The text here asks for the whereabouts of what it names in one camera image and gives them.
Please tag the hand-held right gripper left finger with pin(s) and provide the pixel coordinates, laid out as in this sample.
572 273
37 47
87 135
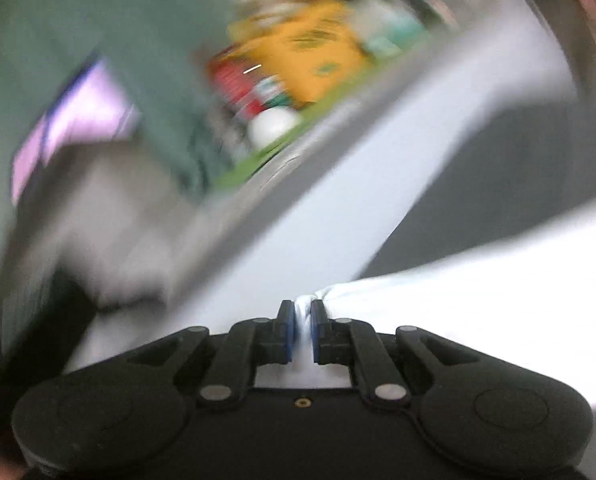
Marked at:
288 330

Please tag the green desk mat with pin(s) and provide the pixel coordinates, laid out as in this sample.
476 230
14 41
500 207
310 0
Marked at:
243 167

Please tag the white and teal box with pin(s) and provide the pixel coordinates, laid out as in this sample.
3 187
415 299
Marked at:
393 30

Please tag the white computer mouse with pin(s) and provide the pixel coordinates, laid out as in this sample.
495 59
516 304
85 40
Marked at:
273 127

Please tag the open laptop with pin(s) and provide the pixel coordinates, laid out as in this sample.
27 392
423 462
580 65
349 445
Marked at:
78 110

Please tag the grey bed sheet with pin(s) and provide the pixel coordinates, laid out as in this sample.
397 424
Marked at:
503 175

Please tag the green curtain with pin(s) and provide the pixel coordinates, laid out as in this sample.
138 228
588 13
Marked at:
103 20

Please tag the white shirt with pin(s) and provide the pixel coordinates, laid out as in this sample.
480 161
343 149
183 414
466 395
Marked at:
478 310

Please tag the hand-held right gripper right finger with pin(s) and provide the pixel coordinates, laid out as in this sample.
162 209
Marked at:
318 330

